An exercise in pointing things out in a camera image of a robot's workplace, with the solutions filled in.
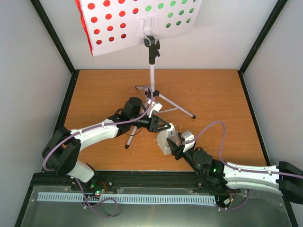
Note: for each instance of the light blue slotted cable duct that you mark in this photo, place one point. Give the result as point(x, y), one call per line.
point(133, 199)

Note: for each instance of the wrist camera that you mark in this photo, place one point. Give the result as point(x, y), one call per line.
point(187, 139)
point(153, 107)

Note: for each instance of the white metronome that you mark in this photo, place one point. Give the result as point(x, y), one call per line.
point(162, 137)

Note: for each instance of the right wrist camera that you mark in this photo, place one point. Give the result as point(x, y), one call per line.
point(187, 139)

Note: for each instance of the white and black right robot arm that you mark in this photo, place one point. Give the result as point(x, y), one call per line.
point(284, 179)

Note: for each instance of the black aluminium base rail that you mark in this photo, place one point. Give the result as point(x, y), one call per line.
point(111, 181)

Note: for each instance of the white perforated stand desk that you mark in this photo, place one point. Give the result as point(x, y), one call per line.
point(114, 25)

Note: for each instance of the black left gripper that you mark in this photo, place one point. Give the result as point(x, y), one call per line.
point(154, 126)

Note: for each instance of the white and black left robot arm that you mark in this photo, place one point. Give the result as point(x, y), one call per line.
point(62, 151)

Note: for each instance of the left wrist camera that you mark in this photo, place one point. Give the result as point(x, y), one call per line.
point(153, 107)

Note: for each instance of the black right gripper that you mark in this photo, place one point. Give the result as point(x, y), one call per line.
point(174, 148)

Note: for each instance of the white tripod music stand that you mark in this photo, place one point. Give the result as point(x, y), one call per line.
point(154, 46)

